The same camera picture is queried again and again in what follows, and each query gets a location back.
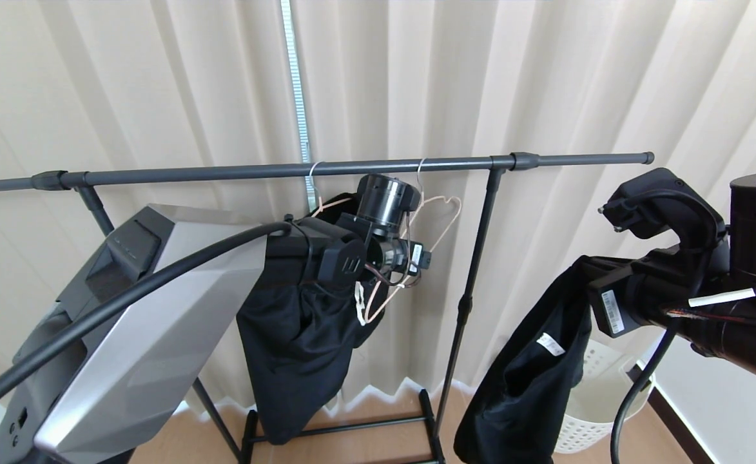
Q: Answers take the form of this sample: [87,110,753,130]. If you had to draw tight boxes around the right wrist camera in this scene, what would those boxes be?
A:
[599,168,729,279]

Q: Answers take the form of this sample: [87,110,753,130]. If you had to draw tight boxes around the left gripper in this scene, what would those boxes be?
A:
[366,237,426,278]

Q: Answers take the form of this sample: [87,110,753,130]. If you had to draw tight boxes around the black drawstring shorts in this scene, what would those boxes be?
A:
[236,192,393,445]

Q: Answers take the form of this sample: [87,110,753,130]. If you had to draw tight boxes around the beige curtain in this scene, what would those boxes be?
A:
[0,0,756,413]

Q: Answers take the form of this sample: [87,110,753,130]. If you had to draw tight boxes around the black garment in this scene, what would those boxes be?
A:
[453,256,594,464]

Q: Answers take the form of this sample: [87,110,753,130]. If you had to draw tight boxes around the white laundry basket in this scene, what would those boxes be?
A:
[555,338,655,454]

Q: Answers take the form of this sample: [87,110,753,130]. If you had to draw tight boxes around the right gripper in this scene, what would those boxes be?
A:
[587,251,756,392]

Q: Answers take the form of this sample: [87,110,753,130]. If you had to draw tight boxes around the pink clothes hanger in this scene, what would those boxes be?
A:
[309,161,354,218]
[363,159,463,324]

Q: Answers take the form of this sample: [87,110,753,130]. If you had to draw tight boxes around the black clothes rack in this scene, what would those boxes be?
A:
[0,152,655,464]

